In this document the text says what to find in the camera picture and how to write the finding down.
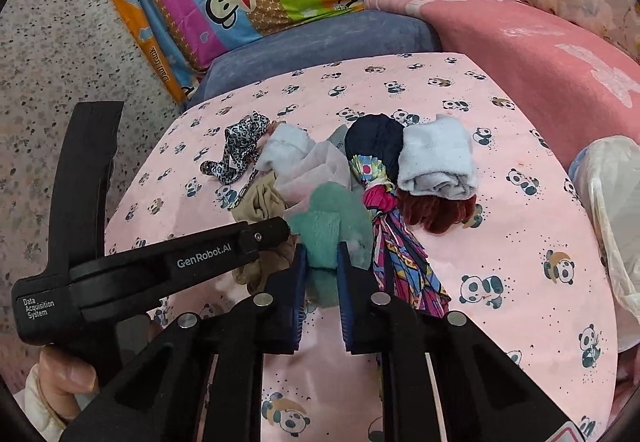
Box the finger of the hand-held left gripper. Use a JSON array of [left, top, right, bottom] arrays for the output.
[[170, 217, 292, 283]]

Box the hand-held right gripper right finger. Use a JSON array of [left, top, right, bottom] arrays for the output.
[[336, 242, 586, 442]]

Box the pink blanket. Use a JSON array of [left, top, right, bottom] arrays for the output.
[[365, 0, 640, 173]]

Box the colourful patterned scarf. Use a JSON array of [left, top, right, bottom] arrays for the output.
[[349, 154, 451, 317]]

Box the teal green cloth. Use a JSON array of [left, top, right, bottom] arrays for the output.
[[287, 182, 373, 307]]

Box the navy blue cloth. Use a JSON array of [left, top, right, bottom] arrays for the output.
[[345, 114, 406, 195]]

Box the blue cushion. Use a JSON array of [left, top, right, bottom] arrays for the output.
[[192, 9, 443, 105]]

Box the leopard print ribbon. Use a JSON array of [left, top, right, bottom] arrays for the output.
[[201, 110, 273, 185]]

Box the dark red cloth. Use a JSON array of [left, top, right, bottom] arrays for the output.
[[397, 192, 478, 235]]

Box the light blue rolled towel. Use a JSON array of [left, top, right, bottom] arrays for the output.
[[397, 117, 478, 200]]

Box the person's left hand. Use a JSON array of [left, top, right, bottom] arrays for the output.
[[39, 346, 98, 400]]

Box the white sheer cloth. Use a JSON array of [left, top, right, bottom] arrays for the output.
[[272, 124, 361, 217]]

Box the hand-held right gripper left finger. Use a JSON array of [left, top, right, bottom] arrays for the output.
[[60, 244, 308, 442]]

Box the brown sheer stocking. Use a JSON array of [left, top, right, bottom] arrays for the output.
[[232, 239, 297, 287]]

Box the white plastic bag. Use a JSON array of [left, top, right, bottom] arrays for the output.
[[567, 136, 640, 353]]

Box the beige cloth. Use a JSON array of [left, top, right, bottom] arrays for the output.
[[230, 172, 291, 225]]

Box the pink panda printed sheet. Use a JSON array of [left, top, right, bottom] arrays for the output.
[[105, 52, 621, 442]]

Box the small light blue sock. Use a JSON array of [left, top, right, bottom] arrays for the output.
[[256, 124, 316, 173]]

